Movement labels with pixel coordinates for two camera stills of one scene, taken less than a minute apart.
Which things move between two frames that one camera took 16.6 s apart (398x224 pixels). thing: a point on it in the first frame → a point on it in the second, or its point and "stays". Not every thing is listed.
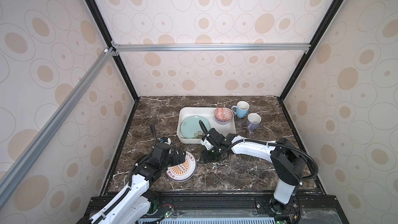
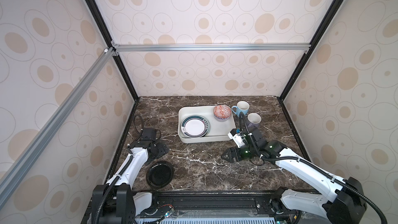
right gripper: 205,159 → 229,153
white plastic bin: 209,113 stays
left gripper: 175,159 → 162,149
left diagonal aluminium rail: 17,170 stays
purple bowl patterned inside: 223,115 stays
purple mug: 253,121 stays
